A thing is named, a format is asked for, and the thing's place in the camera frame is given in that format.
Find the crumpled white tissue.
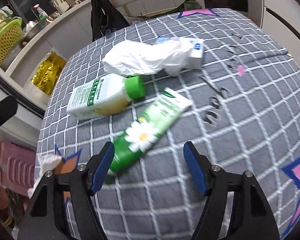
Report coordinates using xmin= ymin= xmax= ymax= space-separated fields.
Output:
xmin=27 ymin=154 xmax=62 ymax=199

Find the gold foil bag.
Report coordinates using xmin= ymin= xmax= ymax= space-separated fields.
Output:
xmin=31 ymin=51 xmax=67 ymax=96

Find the white blue carton box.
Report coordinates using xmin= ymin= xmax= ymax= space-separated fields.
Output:
xmin=154 ymin=37 xmax=204 ymax=69

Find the black hanging bag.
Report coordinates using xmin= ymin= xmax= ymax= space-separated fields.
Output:
xmin=91 ymin=0 xmax=130 ymax=41

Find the white bottle green cap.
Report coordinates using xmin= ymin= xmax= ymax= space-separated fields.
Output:
xmin=66 ymin=74 xmax=145 ymax=120

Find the white refrigerator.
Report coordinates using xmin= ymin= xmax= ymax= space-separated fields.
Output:
xmin=262 ymin=0 xmax=300 ymax=67

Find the white plastic bag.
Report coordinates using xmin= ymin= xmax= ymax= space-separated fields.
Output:
xmin=102 ymin=40 xmax=191 ymax=76

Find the checkered grey tablecloth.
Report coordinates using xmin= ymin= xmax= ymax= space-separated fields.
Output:
xmin=34 ymin=8 xmax=300 ymax=240

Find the spray cleaner bottle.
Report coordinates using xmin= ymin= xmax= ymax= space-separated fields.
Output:
xmin=32 ymin=4 xmax=48 ymax=20

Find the green hand cream tube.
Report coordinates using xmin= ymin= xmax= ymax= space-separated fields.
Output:
xmin=108 ymin=87 xmax=191 ymax=176

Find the green yellow colander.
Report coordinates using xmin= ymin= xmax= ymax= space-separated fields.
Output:
xmin=0 ymin=17 xmax=23 ymax=65

